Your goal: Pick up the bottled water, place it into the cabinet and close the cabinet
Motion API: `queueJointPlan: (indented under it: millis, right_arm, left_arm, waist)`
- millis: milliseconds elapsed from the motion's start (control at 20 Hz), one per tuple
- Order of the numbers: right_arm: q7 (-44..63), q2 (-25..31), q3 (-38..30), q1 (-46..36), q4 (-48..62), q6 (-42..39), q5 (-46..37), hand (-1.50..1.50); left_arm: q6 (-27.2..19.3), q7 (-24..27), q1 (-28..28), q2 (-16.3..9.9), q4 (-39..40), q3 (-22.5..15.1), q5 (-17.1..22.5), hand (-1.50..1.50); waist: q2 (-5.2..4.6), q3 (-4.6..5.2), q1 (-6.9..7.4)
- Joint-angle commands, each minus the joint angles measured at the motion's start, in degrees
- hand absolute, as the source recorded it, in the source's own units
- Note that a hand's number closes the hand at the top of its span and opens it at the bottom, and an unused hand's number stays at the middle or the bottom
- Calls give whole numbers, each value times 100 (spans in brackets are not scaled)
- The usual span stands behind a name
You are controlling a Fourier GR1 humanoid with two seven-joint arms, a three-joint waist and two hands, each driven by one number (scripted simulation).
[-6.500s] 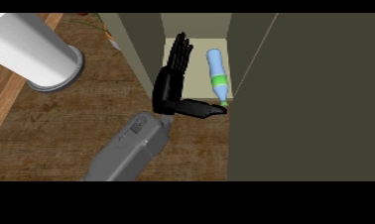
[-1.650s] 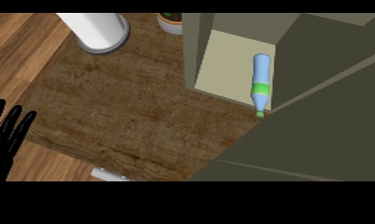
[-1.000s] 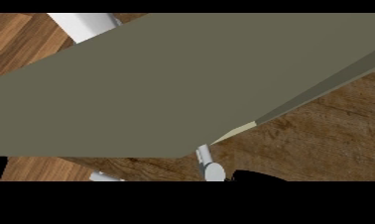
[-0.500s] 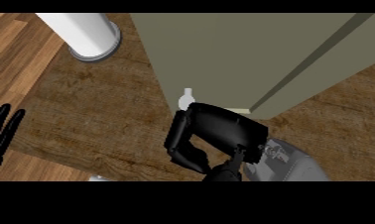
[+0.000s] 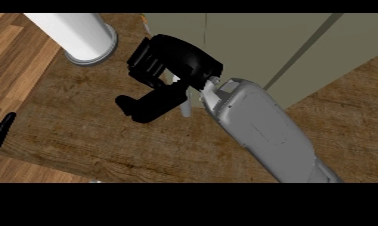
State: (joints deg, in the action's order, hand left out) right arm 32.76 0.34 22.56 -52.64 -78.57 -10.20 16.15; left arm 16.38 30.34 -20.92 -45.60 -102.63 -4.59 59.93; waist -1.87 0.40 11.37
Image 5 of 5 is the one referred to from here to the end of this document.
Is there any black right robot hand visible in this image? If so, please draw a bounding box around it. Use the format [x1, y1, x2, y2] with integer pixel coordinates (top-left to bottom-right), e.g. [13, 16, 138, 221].
[113, 33, 224, 124]

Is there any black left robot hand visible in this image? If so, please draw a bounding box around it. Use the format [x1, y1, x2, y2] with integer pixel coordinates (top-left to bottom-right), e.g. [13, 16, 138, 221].
[0, 112, 17, 148]

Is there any olive cabinet door with handle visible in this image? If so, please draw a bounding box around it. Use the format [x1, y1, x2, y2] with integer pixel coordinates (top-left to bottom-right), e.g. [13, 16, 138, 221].
[141, 13, 336, 118]

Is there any white cylindrical bottle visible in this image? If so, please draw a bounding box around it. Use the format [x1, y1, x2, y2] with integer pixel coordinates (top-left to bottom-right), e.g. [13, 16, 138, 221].
[22, 13, 119, 68]

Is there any olive cabinet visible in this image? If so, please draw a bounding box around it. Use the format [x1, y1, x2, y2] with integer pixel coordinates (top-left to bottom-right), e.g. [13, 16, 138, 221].
[264, 13, 378, 110]

